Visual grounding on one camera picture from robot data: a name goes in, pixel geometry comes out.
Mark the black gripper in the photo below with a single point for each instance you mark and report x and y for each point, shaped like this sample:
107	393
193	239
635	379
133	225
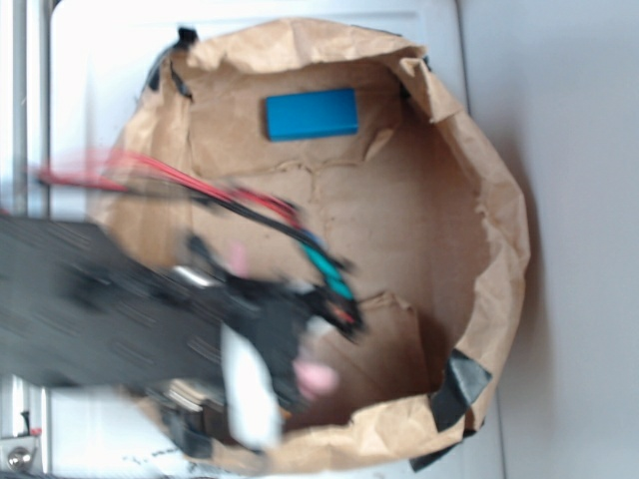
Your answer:
274	316

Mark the pink plush bunny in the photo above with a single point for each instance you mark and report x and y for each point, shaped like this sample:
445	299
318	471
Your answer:
314	379

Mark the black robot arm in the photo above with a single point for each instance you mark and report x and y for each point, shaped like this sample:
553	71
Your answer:
76	310

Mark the blue rectangular block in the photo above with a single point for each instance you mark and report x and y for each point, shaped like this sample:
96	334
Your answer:
312	115

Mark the brown paper bag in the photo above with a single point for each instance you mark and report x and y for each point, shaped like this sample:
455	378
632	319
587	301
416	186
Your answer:
417	200

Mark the aluminium frame rail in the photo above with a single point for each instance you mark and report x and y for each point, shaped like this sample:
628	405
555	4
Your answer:
26	430

